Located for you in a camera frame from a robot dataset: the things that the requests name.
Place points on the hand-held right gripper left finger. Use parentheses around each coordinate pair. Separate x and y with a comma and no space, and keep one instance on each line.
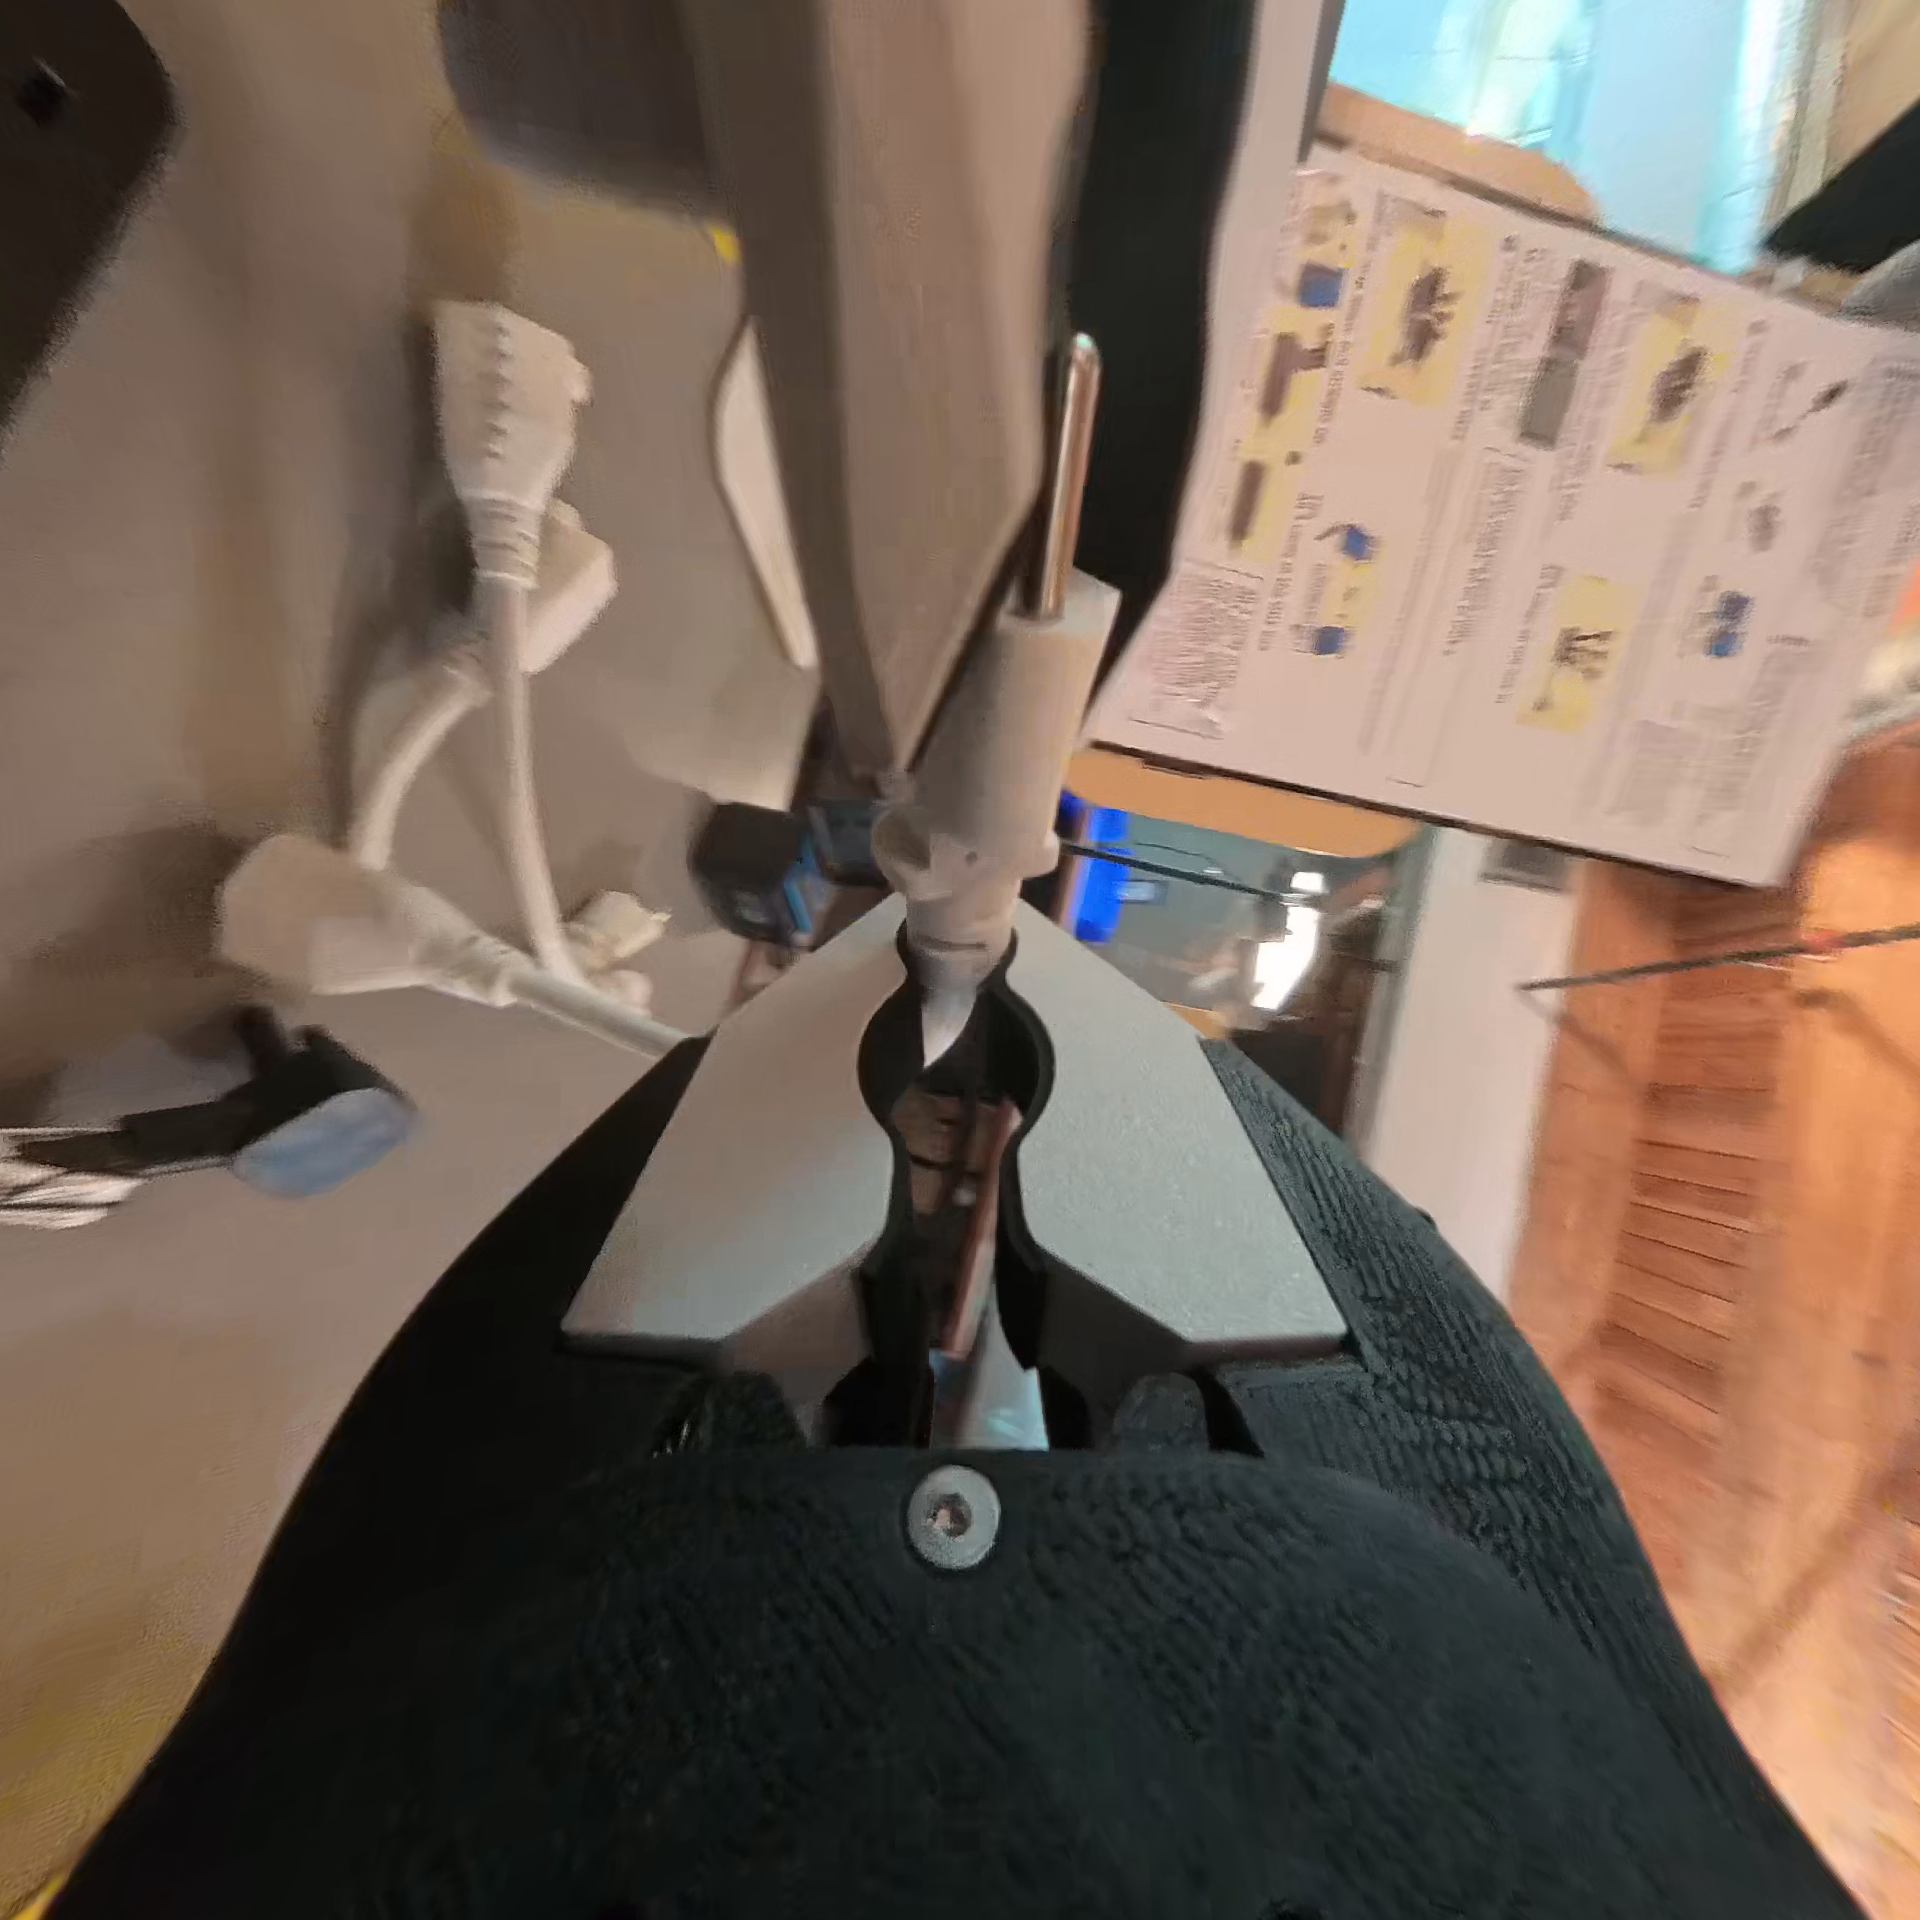
(720,1201)

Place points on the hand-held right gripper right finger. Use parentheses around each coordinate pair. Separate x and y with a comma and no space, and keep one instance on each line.
(1170,1201)

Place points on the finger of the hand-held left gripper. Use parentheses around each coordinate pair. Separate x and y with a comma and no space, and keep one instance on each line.
(884,376)

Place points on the small black blue device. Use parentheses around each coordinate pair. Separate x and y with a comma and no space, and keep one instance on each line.
(751,884)

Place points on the wooden instruction board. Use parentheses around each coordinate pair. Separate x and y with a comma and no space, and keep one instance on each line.
(1499,494)

